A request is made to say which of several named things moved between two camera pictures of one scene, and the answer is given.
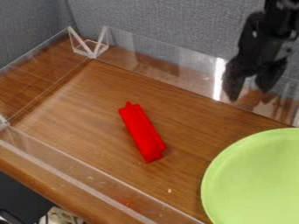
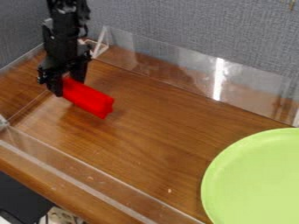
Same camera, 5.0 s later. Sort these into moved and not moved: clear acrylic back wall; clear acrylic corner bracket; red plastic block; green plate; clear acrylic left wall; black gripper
Moved: black gripper; red plastic block
Not moved: clear acrylic corner bracket; clear acrylic back wall; clear acrylic left wall; green plate
